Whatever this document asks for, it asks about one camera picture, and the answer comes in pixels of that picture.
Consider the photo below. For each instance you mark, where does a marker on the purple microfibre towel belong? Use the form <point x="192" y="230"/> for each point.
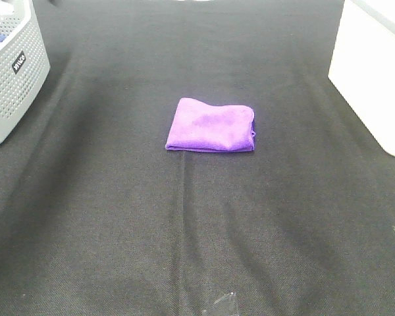
<point x="200" y="127"/>

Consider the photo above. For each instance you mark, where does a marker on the black fabric table cover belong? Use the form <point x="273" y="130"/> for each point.
<point x="98" y="218"/>

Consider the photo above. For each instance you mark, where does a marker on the white storage bin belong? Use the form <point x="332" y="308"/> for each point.
<point x="362" y="67"/>

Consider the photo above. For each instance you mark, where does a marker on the grey perforated laundry basket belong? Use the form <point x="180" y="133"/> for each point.
<point x="24" y="64"/>

